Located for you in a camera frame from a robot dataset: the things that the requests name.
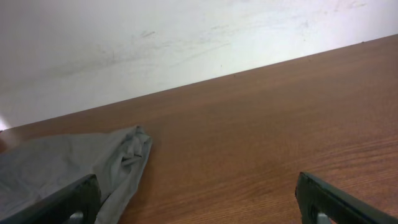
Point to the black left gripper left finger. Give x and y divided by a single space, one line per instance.
78 202

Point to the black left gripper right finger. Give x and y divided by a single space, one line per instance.
321 202

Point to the grey folded shirt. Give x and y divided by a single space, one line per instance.
38 168

